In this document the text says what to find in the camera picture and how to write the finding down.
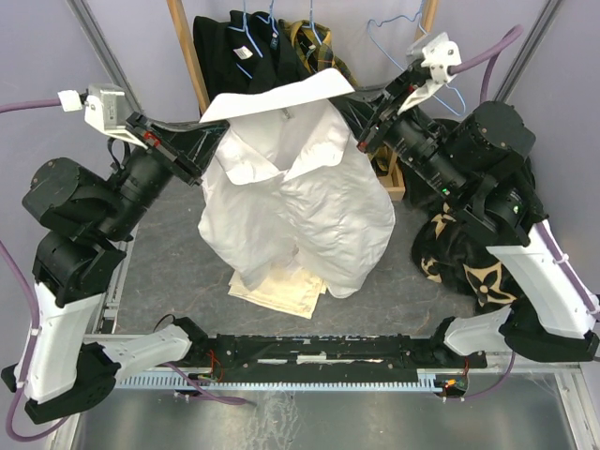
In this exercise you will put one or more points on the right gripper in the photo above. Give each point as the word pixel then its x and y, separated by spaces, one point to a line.
pixel 369 110

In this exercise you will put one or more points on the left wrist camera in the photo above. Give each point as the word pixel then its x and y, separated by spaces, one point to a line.
pixel 107 110

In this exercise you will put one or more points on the white shirt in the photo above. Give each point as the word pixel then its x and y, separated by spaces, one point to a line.
pixel 288 184

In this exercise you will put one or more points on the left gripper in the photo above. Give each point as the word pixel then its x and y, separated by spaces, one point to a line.
pixel 187 151

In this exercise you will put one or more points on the black hanging shirt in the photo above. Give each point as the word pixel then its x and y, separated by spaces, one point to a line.
pixel 222 76

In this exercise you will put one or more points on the blue hanger in black shirt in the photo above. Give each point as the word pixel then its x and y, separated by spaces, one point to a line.
pixel 254 40

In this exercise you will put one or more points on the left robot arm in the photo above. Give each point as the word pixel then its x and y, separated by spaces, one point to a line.
pixel 87 217

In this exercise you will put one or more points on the cream folded cloth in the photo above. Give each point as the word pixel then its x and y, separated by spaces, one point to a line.
pixel 291 290

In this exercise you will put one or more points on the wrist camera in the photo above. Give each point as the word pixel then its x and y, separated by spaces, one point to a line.
pixel 433 61
pixel 107 110

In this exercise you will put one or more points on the black floral blanket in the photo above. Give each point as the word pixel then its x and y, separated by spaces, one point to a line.
pixel 445 254

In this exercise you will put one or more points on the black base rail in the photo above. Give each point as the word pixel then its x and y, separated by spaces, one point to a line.
pixel 320 359

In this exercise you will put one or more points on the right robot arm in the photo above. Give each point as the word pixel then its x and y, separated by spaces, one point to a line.
pixel 477 168

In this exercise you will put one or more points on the yellow plaid shirt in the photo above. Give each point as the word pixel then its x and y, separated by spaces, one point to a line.
pixel 314 57

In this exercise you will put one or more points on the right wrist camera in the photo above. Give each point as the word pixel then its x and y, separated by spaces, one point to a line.
pixel 433 61

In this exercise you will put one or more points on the blue wire hanger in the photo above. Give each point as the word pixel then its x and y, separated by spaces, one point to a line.
pixel 419 43

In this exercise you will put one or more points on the blue hanger in plaid shirt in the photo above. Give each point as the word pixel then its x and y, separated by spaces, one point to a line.
pixel 321 33

